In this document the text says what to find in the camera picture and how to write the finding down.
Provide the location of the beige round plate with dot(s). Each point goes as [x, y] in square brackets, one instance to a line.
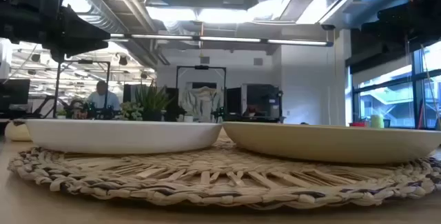
[327, 144]

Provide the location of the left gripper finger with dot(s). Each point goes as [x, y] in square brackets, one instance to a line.
[86, 34]

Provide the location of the silver rectangular air duct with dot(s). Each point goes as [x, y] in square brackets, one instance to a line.
[320, 7]

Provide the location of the corrugated silver air duct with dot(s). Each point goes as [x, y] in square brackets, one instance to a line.
[100, 10]

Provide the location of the round woven straw placemat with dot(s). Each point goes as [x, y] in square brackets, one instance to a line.
[220, 182]

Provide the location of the black computer monitor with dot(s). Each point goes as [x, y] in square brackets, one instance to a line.
[13, 91]

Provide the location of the small dark cup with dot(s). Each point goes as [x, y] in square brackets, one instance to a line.
[387, 123]

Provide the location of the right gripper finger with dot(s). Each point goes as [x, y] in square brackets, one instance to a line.
[386, 27]

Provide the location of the black background rig frame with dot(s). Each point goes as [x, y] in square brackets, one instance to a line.
[56, 89]
[201, 67]

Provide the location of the small plant in white pot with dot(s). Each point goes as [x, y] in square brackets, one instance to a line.
[61, 115]

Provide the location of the black window frame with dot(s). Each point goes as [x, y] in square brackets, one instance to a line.
[417, 89]

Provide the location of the white cloth cover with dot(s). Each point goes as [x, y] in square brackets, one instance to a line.
[201, 103]

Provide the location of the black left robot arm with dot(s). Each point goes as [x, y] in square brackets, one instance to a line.
[20, 7]

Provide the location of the long ceiling light bar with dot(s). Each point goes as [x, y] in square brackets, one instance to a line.
[227, 39]

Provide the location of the yellow-green cylinder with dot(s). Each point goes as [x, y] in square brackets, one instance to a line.
[377, 121]

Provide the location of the black background robot arm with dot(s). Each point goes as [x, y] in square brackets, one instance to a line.
[100, 113]

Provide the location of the spiky green potted plant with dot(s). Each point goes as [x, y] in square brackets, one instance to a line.
[151, 101]

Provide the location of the person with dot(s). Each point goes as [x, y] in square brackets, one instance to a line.
[103, 100]

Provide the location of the red flat container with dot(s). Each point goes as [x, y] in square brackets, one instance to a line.
[357, 124]

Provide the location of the black equipment cabinet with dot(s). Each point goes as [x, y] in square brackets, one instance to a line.
[262, 96]

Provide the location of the small white pot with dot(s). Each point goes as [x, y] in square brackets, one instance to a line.
[188, 118]

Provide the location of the chocolate glazed donut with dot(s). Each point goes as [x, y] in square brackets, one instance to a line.
[15, 132]

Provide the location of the white round plate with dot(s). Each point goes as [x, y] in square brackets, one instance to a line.
[120, 136]

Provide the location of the grey wall vent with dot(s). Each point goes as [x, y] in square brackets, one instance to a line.
[205, 60]
[258, 61]

